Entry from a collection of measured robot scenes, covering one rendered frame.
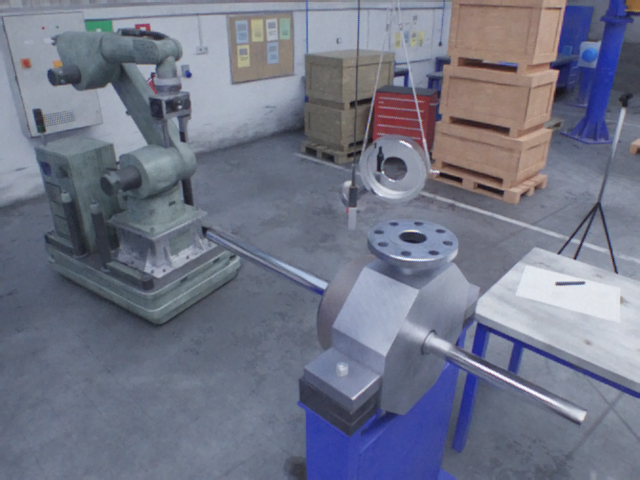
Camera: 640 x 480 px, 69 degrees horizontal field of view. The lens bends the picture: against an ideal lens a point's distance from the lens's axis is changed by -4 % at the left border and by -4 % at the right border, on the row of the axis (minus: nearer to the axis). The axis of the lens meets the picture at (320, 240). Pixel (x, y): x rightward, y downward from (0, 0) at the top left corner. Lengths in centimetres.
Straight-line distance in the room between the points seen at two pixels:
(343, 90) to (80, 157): 362
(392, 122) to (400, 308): 514
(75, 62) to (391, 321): 282
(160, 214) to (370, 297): 230
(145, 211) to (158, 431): 146
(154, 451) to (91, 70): 234
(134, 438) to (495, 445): 187
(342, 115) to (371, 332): 516
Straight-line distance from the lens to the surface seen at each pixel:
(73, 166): 371
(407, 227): 146
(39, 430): 307
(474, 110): 572
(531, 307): 221
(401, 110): 630
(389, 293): 136
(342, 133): 641
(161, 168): 325
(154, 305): 336
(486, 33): 564
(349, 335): 138
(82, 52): 355
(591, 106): 879
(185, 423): 282
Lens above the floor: 204
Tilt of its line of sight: 27 degrees down
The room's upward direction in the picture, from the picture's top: straight up
